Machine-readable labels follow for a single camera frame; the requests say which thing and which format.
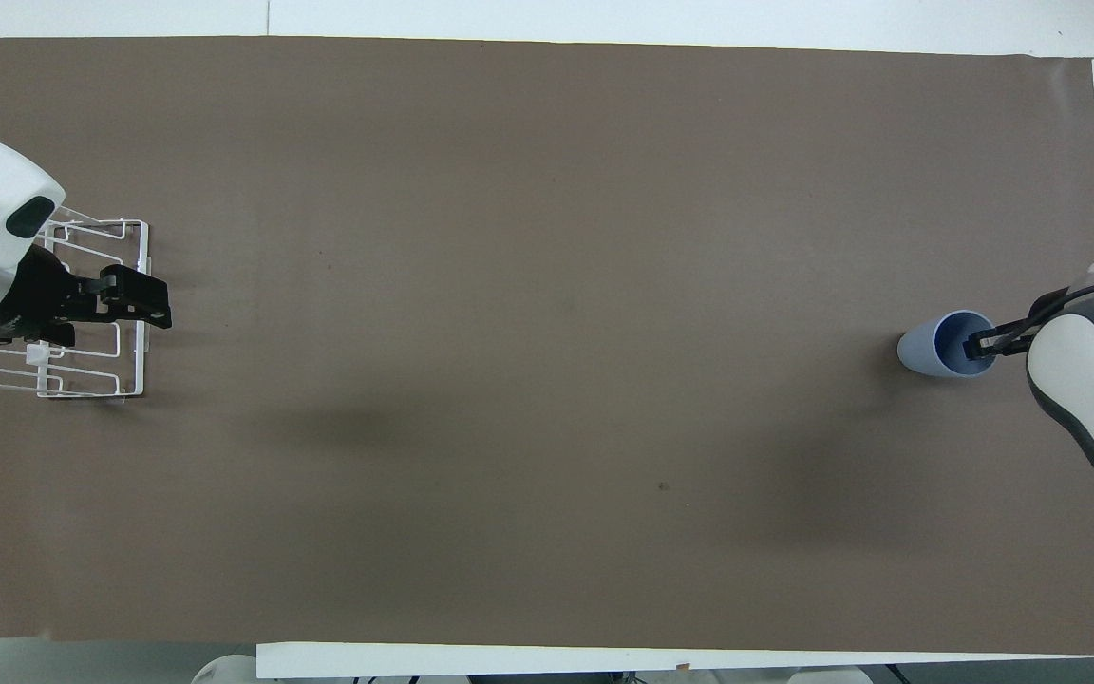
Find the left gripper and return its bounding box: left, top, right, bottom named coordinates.
left=0, top=243, right=85, bottom=349

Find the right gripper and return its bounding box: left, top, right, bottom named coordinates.
left=962, top=291, right=1070, bottom=361

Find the blue cup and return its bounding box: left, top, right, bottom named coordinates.
left=896, top=309, right=1000, bottom=380

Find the white wire cup holder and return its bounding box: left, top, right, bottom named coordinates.
left=0, top=203, right=152, bottom=405

